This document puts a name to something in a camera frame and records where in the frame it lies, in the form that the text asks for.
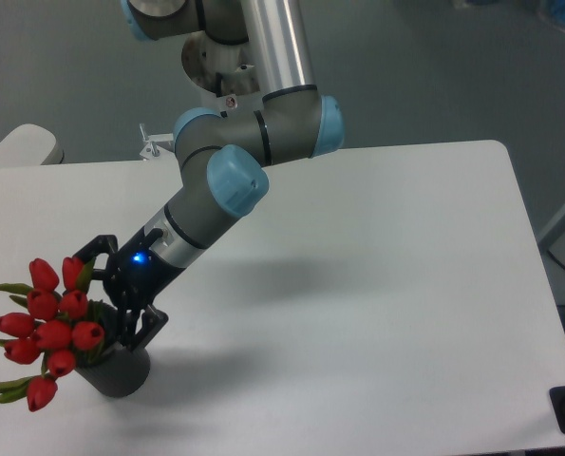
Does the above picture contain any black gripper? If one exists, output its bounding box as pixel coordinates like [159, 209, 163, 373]
[75, 228, 184, 352]

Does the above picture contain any dark grey ribbed vase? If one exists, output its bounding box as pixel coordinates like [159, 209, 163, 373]
[75, 304, 151, 398]

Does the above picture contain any red tulip bouquet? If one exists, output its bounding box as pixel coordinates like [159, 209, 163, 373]
[0, 256, 112, 412]

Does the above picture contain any white chair armrest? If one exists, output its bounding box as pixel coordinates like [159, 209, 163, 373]
[0, 123, 65, 169]

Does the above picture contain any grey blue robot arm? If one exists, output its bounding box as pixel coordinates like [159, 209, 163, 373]
[78, 1, 345, 351]

